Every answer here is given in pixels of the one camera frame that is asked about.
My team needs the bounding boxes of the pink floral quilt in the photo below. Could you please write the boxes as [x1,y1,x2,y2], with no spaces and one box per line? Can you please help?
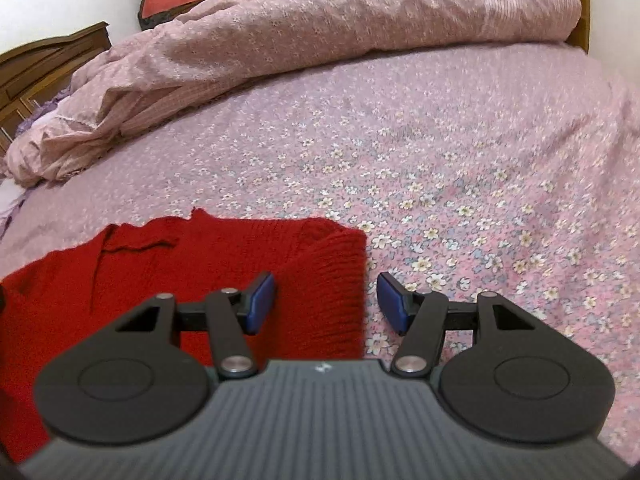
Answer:
[5,0,583,186]

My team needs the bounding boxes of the red knitted sweater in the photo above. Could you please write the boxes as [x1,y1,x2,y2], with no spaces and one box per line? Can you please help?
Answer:
[0,208,368,463]

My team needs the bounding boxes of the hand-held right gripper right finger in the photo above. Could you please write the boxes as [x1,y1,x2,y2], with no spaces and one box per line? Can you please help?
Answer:
[376,271,538,380]

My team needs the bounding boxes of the lavender ruffled pillow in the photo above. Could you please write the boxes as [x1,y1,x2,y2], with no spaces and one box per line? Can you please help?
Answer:
[12,85,71,141]

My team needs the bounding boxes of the wooden cabinet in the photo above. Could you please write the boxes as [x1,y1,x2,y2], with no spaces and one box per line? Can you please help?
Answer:
[220,0,592,53]

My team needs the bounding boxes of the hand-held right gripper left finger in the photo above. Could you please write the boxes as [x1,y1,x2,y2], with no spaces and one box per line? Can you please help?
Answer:
[114,271,278,380]

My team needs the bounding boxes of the pink floral bed sheet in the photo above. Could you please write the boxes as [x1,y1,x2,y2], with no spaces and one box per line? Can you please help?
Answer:
[0,40,640,480]

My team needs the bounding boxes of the dark wooden headboard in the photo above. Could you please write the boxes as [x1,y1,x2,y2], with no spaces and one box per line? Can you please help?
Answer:
[0,21,112,156]

